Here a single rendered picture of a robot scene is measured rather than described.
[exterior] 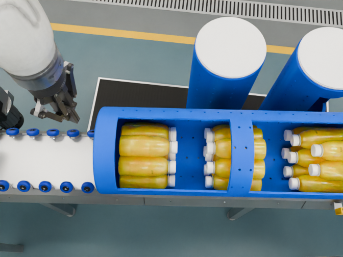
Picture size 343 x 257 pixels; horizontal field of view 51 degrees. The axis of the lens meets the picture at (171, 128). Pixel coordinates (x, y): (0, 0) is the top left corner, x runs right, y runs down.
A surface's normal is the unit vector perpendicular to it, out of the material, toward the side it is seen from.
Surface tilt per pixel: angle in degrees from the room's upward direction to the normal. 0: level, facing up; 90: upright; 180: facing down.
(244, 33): 0
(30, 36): 85
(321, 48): 0
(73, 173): 0
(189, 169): 10
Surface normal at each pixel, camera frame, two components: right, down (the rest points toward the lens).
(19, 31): 0.69, 0.63
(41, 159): 0.01, -0.35
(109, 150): 0.00, -0.06
